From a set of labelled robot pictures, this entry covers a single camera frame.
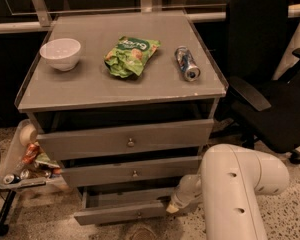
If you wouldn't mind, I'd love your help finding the grey drawer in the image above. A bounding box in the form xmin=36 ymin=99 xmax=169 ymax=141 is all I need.
xmin=38 ymin=119 xmax=213 ymax=160
xmin=74 ymin=187 xmax=174 ymax=225
xmin=62 ymin=156 xmax=201 ymax=187

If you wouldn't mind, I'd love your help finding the grey middle drawer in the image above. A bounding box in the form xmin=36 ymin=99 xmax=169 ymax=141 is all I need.
xmin=62 ymin=156 xmax=201 ymax=187

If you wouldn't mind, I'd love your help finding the red soda can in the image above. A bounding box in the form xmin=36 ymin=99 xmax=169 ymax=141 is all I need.
xmin=22 ymin=143 xmax=40 ymax=164

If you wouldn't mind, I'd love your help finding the grey drawer cabinet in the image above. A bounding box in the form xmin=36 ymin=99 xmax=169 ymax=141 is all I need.
xmin=16 ymin=11 xmax=226 ymax=225

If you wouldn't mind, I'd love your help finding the green chip bag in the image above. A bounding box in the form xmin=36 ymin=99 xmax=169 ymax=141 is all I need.
xmin=104 ymin=36 xmax=161 ymax=78

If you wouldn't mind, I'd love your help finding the grey top drawer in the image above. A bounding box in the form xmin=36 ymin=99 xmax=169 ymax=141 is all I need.
xmin=38 ymin=119 xmax=213 ymax=160

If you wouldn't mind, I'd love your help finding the clear side bin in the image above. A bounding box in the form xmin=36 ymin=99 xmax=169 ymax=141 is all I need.
xmin=0 ymin=119 xmax=68 ymax=190

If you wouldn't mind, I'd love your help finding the metal railing bar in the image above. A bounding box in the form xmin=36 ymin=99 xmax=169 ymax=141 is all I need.
xmin=0 ymin=0 xmax=300 ymax=36

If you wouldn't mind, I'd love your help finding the black stand leg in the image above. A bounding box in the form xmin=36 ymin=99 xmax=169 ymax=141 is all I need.
xmin=0 ymin=190 xmax=16 ymax=236

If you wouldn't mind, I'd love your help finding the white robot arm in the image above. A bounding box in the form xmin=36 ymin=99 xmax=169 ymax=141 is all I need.
xmin=168 ymin=0 xmax=300 ymax=240

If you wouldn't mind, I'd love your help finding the black office chair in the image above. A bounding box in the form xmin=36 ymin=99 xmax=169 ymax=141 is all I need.
xmin=215 ymin=0 xmax=300 ymax=164

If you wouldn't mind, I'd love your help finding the blue can in bin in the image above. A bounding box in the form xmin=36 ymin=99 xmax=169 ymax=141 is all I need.
xmin=3 ymin=173 xmax=21 ymax=185

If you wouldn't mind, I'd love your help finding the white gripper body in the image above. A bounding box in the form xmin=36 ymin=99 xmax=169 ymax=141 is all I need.
xmin=169 ymin=185 xmax=200 ymax=210

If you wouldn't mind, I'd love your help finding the blue soda can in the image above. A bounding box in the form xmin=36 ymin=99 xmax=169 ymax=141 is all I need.
xmin=175 ymin=46 xmax=201 ymax=82

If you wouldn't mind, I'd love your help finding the grey bottom drawer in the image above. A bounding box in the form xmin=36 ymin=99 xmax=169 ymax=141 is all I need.
xmin=74 ymin=187 xmax=174 ymax=225

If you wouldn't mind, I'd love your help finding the white bowl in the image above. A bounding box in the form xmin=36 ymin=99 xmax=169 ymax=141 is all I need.
xmin=39 ymin=38 xmax=81 ymax=71

